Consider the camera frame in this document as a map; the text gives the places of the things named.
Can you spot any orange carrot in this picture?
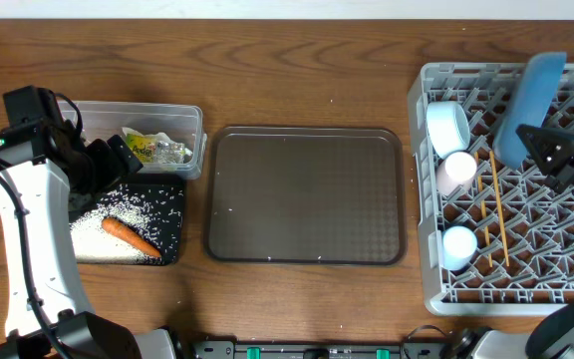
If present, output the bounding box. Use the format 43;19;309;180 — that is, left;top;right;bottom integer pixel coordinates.
102;217;161;258

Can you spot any brown serving tray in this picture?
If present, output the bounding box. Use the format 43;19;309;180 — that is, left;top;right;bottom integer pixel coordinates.
203;126;408;266

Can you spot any dark blue plate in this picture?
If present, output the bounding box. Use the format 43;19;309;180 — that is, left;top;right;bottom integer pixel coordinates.
492;52;567;170

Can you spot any white rice pile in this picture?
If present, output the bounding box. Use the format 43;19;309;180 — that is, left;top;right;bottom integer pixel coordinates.
70;180;184;265

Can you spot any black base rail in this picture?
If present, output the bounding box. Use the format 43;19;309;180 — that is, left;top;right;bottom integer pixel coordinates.
191;340;447;359

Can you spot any grey dishwasher rack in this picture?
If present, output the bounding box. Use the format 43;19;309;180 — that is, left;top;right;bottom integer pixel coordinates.
408;63;574;316

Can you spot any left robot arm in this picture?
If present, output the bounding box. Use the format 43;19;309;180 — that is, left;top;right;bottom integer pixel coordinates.
0;86;182;358

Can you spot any foil snack wrapper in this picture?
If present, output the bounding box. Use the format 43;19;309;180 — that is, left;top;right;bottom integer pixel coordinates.
126;134;193;164

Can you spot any pink white cup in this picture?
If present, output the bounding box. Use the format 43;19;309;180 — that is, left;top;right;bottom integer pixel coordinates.
435;152;477;195

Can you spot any light blue bowl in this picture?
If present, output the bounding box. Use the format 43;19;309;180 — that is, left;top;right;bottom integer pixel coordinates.
427;101;470;159

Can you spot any clear plastic bin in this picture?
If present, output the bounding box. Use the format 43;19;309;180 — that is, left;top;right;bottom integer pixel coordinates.
74;101;207;180

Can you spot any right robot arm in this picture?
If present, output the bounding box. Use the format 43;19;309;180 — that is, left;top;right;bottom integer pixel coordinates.
440;125;574;359

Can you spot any light blue cup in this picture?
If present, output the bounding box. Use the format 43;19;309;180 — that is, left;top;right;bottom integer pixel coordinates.
442;226;477;271

